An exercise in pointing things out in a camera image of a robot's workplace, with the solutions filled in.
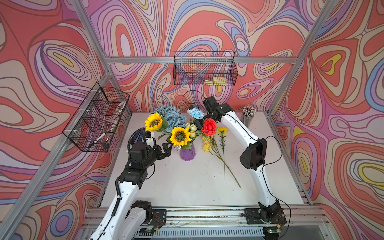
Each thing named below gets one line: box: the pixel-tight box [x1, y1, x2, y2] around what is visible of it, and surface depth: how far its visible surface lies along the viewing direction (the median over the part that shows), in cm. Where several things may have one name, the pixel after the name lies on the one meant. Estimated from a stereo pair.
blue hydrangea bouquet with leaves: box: [151, 105, 187, 133], surface depth 69 cm
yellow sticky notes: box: [204, 77, 227, 86], surface depth 86 cm
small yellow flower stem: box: [217, 127, 229, 181], surface depth 103 cm
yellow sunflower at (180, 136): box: [169, 126, 192, 147], surface depth 66 cm
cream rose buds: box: [186, 123, 197, 138], surface depth 73 cm
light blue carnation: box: [186, 107, 204, 120], surface depth 72 cm
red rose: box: [202, 118, 217, 137], surface depth 65 cm
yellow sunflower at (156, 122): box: [144, 112, 169, 132], surface depth 62 cm
